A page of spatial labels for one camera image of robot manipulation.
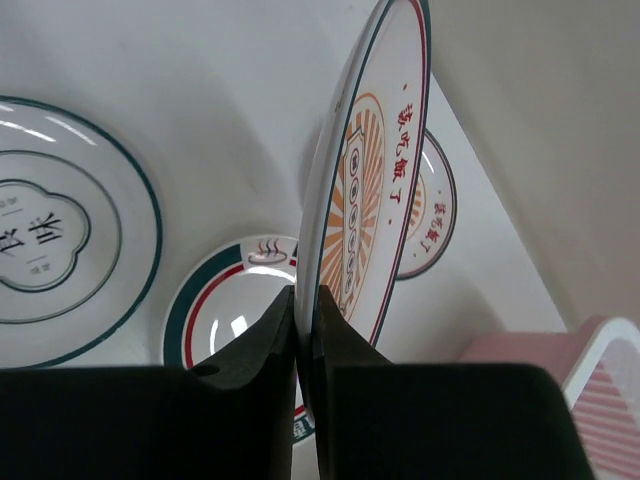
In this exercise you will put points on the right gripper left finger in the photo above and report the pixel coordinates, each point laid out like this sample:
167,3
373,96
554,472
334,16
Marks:
228,417

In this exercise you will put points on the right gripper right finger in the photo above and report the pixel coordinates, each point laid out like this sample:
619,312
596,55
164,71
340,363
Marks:
378,420

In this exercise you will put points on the green red rimmed plate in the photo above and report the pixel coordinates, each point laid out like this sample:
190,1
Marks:
224,295

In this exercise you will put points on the orange sunburst plate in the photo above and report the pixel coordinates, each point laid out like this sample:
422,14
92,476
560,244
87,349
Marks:
433,214
363,177

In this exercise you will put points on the white plate flower outline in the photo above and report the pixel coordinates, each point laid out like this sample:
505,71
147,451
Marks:
81,234

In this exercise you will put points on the pink dish rack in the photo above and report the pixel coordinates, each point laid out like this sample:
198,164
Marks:
597,367

